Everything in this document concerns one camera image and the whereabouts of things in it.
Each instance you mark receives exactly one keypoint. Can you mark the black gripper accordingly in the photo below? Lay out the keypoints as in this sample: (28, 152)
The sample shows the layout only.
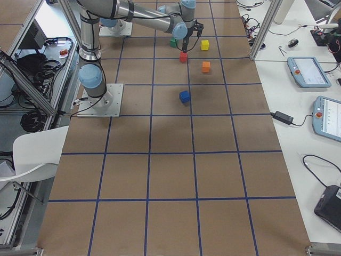
(186, 34)

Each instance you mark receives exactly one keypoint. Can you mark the red wooden block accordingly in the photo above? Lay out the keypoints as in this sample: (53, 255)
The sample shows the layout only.
(183, 58)

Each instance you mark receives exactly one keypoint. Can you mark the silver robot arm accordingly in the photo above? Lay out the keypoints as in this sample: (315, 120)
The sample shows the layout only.
(170, 18)
(91, 73)

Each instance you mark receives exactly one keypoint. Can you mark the green wooden block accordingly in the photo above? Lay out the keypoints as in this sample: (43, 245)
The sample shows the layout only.
(173, 42)

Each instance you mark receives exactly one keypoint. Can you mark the yellow wooden block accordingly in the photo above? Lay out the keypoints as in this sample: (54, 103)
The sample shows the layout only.
(204, 45)

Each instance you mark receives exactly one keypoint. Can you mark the orange wooden block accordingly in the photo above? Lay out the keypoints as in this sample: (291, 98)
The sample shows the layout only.
(205, 67)

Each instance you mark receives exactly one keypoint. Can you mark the blue wooden block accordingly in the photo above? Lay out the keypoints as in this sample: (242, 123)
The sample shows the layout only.
(184, 97)

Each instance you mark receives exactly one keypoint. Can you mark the black computer mouse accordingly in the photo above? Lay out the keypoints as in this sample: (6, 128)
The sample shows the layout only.
(292, 43)

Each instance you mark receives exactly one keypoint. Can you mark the black power adapter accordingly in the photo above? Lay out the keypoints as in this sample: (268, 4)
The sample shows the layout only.
(282, 117)

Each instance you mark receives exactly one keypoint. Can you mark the far blue teach pendant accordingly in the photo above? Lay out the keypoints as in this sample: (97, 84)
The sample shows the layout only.
(307, 72)

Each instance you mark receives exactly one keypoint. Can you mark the blue teach pendant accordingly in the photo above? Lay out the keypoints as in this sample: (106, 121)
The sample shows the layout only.
(307, 72)
(326, 117)

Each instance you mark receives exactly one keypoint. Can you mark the near blue teach pendant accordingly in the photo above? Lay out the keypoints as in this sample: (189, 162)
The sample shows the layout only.
(326, 117)

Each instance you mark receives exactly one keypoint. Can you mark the white chair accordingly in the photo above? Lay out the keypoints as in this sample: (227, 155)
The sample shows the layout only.
(36, 155)

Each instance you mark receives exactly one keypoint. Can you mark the black tablet device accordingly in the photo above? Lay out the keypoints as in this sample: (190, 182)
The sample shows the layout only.
(328, 206)

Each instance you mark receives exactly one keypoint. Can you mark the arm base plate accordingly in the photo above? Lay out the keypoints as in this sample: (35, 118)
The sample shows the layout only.
(108, 106)
(115, 28)

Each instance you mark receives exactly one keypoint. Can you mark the aluminium frame post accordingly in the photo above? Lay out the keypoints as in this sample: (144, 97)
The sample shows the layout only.
(268, 19)

